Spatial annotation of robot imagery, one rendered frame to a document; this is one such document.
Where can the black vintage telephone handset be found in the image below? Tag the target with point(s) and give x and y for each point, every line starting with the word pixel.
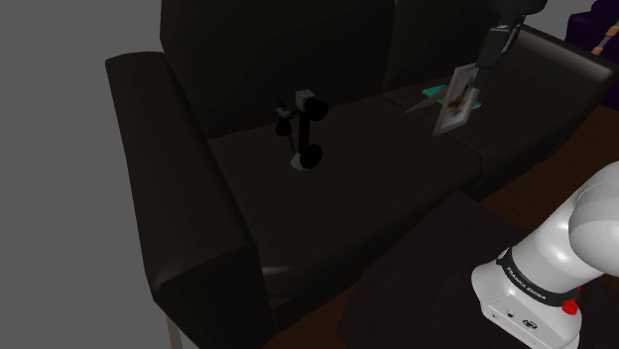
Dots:
pixel 304 130

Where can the dark purple armchair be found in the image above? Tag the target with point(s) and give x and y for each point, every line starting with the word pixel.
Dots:
pixel 587 24

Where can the dark brown leather sofa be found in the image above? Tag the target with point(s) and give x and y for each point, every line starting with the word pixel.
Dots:
pixel 348 203

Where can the grey picture frame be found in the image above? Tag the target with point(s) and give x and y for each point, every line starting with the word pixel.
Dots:
pixel 457 104

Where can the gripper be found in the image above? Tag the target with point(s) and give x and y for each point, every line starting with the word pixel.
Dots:
pixel 495 48

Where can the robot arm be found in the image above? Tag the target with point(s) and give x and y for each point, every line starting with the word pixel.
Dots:
pixel 541 261

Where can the teal flat book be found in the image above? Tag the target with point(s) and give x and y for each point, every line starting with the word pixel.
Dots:
pixel 435 90

